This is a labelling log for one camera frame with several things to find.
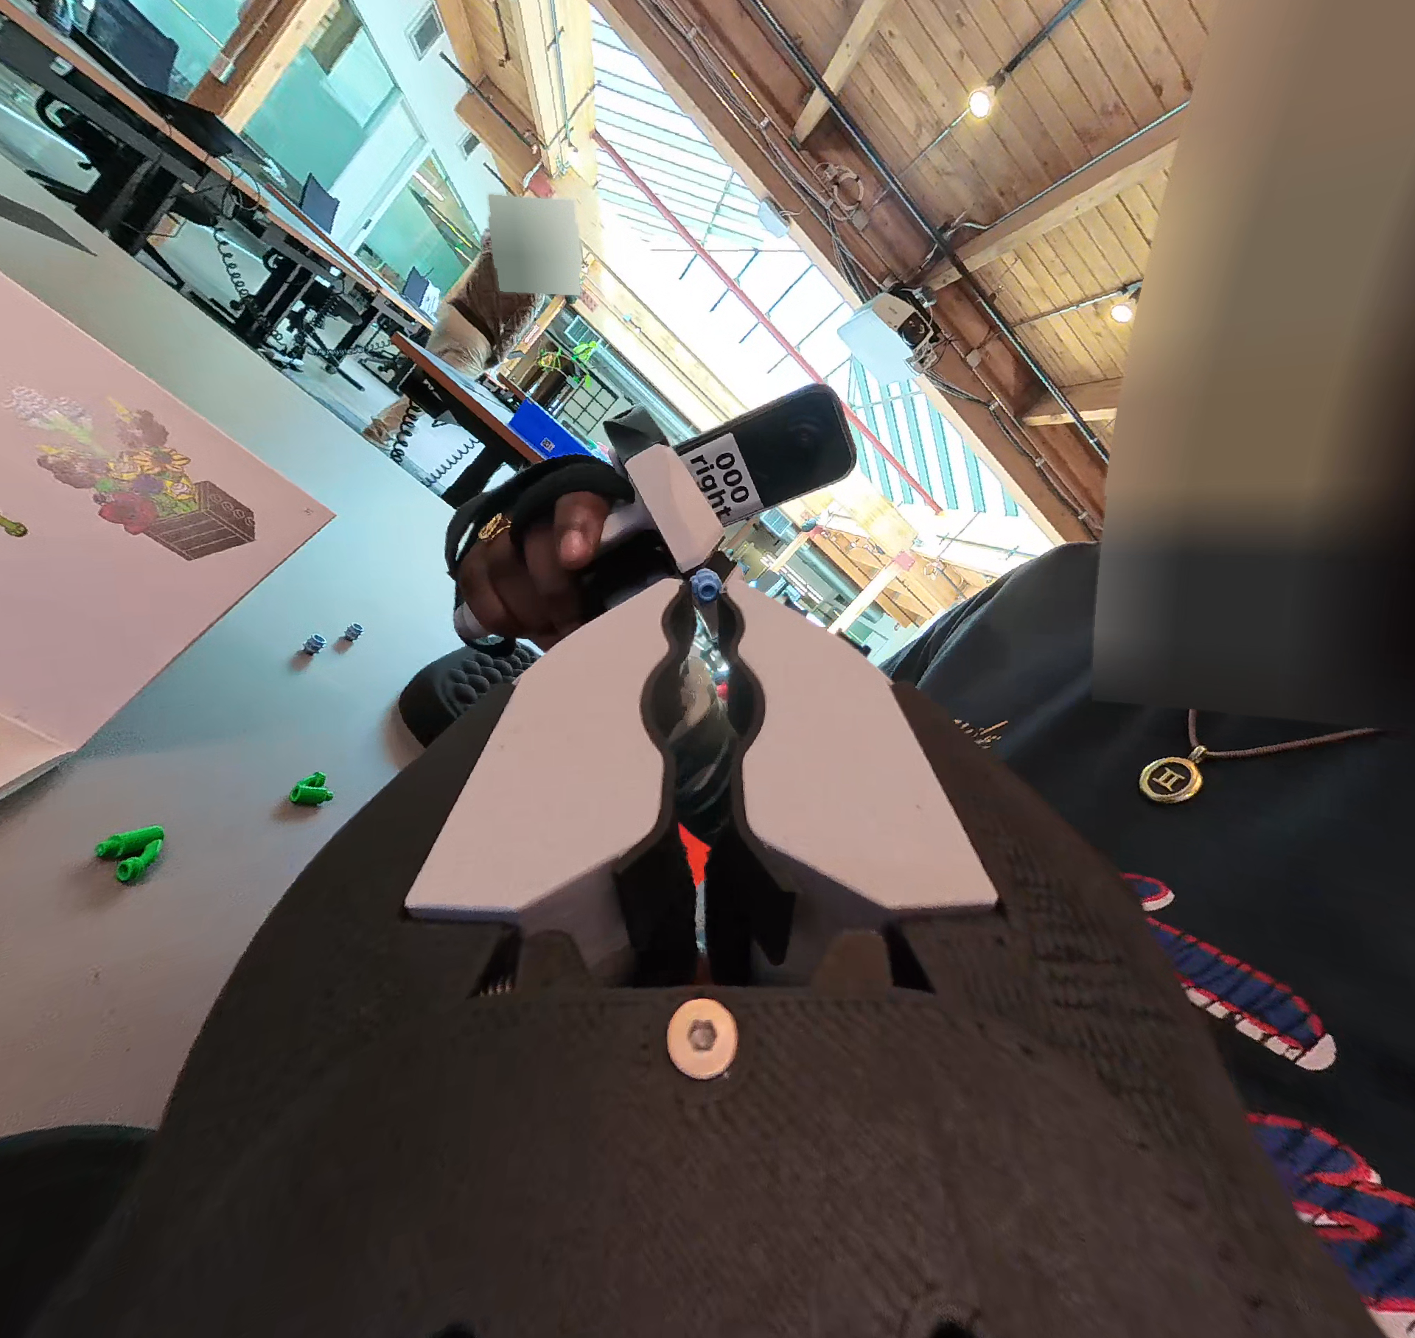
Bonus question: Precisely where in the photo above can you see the ceiling mounted device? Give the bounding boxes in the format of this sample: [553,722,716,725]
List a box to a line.
[838,289,930,389]

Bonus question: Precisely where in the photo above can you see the black rounded pad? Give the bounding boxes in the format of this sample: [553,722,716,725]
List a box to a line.
[400,640,546,750]

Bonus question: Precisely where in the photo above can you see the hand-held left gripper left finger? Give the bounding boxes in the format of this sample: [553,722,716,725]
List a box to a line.
[406,582,694,982]

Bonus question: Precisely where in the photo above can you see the lego instruction booklet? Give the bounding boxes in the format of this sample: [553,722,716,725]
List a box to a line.
[0,272,338,800]

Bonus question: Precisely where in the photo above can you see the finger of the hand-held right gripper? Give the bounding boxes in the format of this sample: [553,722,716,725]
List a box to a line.
[625,441,730,582]

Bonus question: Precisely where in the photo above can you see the long wooden desk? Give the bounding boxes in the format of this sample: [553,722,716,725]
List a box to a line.
[0,0,445,356]

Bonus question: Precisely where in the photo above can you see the blue bin on desk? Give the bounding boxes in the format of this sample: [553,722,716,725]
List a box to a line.
[514,400,599,463]

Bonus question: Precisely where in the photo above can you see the person's right hand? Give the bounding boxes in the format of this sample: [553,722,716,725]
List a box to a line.
[457,491,639,648]

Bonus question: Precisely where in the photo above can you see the gold pendant necklace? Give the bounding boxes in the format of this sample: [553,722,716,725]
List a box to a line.
[1138,720,1391,807]

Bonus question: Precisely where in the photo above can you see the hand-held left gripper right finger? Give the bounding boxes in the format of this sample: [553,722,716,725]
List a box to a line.
[713,583,1001,982]

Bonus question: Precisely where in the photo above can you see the black coiled cable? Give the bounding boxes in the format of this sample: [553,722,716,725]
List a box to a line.
[366,393,485,495]

